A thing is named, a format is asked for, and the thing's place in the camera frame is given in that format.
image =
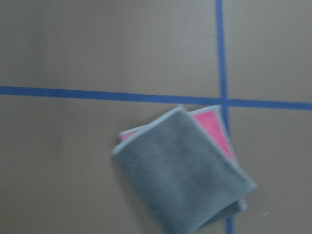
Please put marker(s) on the pink towel with grey hem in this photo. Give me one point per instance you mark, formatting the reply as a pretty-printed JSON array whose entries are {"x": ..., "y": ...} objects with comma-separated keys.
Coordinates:
[{"x": 180, "y": 173}]

